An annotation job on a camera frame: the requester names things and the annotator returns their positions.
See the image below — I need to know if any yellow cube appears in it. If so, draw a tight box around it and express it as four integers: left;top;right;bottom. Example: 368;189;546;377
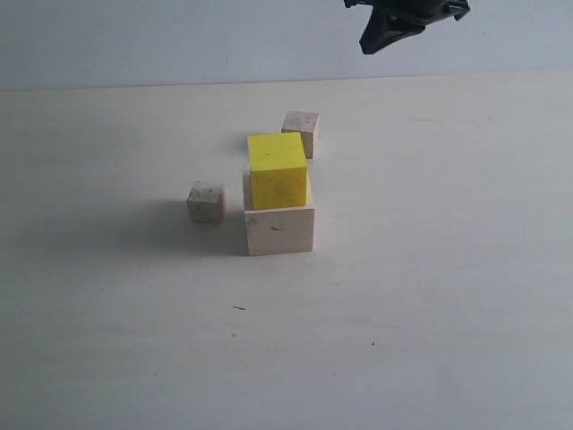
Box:
247;133;308;210

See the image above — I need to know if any large plain wooden cube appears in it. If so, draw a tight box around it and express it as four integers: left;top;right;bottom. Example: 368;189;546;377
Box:
243;168;315;256

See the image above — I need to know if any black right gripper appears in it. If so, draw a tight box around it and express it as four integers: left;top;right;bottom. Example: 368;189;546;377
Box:
344;0;470;55

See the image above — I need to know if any small plain wooden cube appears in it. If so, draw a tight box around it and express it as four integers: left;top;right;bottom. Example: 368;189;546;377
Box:
186;181;226;224

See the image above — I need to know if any medium plain wooden cube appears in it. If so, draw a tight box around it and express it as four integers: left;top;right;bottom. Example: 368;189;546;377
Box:
281;110;320;159

